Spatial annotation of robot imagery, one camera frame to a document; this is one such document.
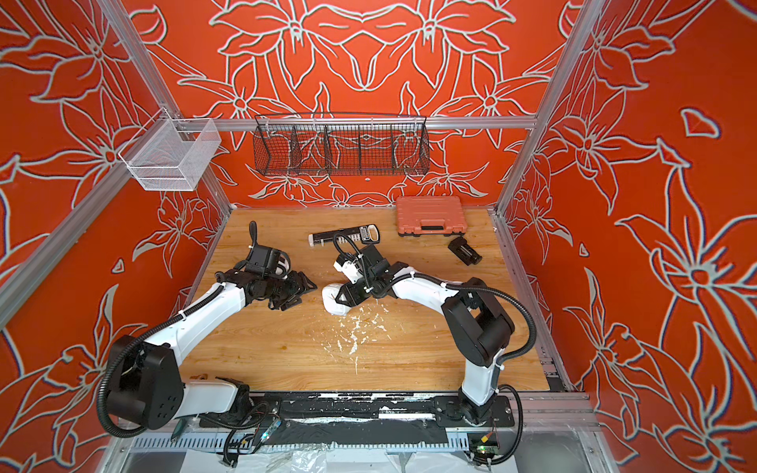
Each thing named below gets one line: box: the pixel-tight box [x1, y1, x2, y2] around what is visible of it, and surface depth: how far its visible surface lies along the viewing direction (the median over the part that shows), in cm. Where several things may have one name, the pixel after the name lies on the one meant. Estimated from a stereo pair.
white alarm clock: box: [321, 282, 352, 317], surface depth 87 cm
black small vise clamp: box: [447, 236, 483, 267], surface depth 106 cm
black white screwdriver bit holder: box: [307, 223, 381, 247], surface depth 112 cm
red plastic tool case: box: [396, 195, 468, 237], surface depth 116 cm
